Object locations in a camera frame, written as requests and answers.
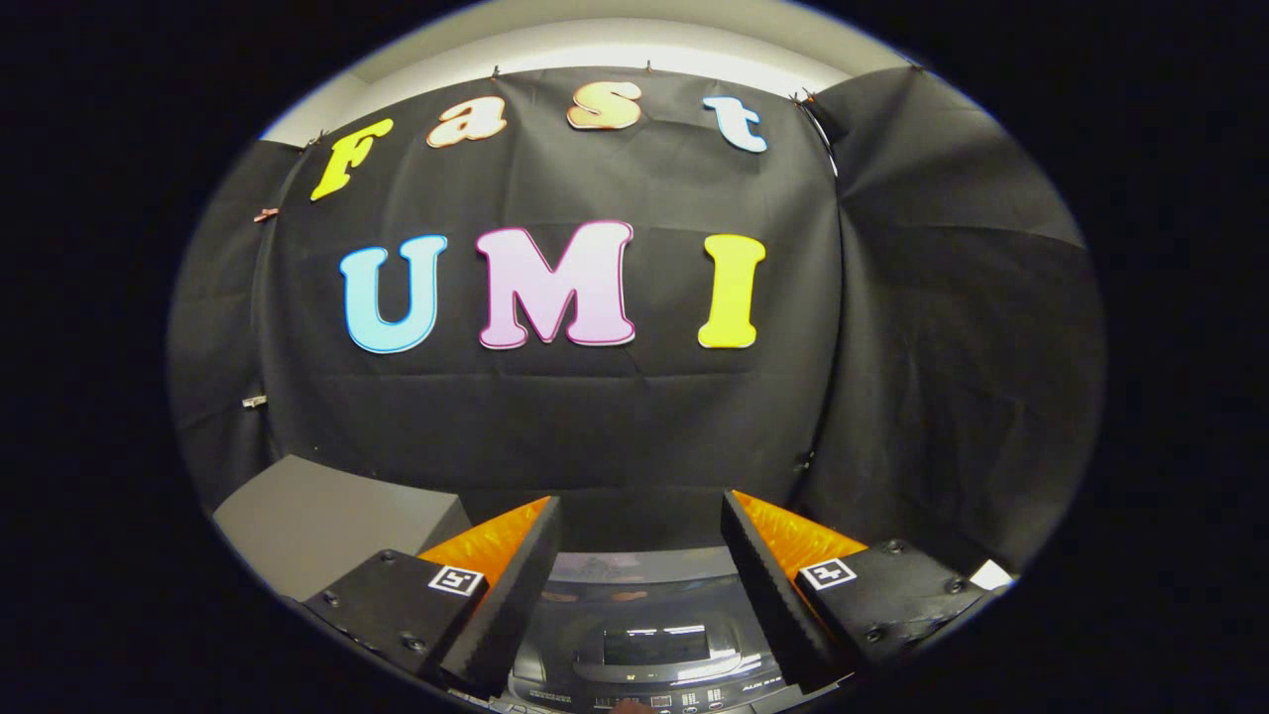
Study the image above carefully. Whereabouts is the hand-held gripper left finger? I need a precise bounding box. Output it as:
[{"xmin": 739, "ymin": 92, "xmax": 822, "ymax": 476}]
[{"xmin": 302, "ymin": 496, "xmax": 563, "ymax": 698}]

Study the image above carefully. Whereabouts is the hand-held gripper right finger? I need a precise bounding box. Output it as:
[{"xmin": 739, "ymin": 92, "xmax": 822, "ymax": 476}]
[{"xmin": 721, "ymin": 490, "xmax": 992, "ymax": 693}]

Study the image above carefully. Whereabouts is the black backdrop cloth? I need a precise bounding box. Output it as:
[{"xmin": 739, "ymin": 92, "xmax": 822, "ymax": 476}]
[{"xmin": 167, "ymin": 64, "xmax": 1106, "ymax": 576}]

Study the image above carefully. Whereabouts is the grey washing machine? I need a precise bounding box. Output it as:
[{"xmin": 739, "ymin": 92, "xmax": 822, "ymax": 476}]
[{"xmin": 491, "ymin": 545, "xmax": 856, "ymax": 714}]

